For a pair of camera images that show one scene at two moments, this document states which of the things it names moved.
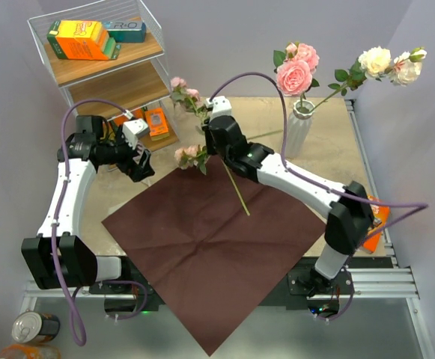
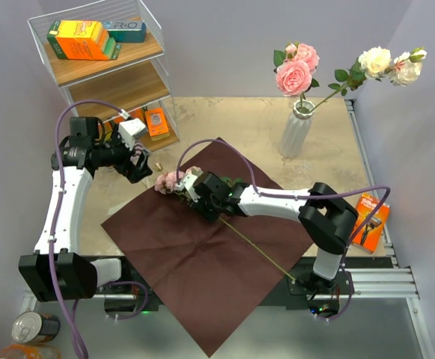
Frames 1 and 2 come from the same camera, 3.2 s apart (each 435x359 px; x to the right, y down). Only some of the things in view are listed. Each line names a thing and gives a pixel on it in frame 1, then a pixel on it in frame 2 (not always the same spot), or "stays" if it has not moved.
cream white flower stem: x=376 y=63 stays
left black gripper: x=136 y=172 stays
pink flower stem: x=295 y=68 stays
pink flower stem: x=188 y=98 to x=256 y=249
